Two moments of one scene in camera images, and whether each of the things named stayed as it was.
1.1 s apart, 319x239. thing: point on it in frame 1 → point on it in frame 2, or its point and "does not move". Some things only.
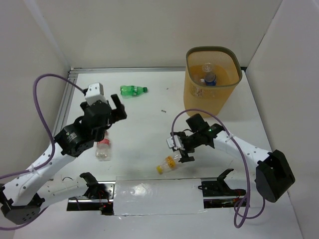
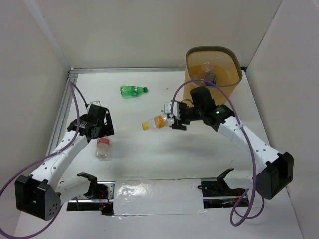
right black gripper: (185, 158) → (178, 124)
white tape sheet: (157, 195) does not move
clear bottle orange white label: (199, 71) does not move
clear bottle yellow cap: (169, 163) → (158, 122)
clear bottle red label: (103, 149) does not move
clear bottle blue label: (210, 79) does not move
